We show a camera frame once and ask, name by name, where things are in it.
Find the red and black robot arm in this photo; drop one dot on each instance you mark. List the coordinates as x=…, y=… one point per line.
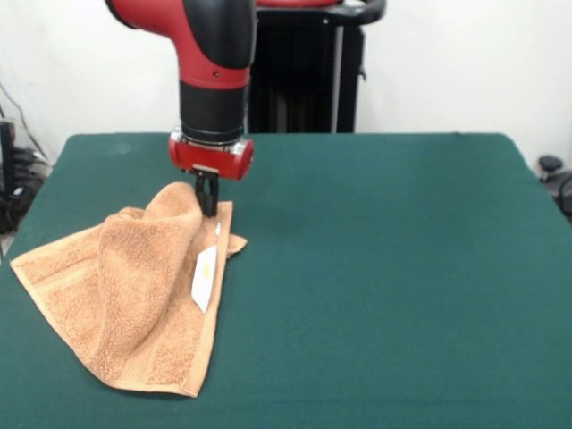
x=210, y=62

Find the black chair base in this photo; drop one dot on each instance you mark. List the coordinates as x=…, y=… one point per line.
x=550, y=163

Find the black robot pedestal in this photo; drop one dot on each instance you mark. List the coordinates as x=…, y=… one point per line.
x=313, y=89

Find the black box with red light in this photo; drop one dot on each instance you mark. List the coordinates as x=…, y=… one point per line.
x=6, y=152

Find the tan terry towel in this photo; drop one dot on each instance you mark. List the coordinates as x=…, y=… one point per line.
x=134, y=290

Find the red robot base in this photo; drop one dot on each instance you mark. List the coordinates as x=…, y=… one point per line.
x=299, y=2

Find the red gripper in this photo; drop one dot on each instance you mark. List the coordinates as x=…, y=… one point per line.
x=214, y=158

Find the dark green table cloth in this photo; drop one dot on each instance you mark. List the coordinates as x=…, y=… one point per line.
x=402, y=268

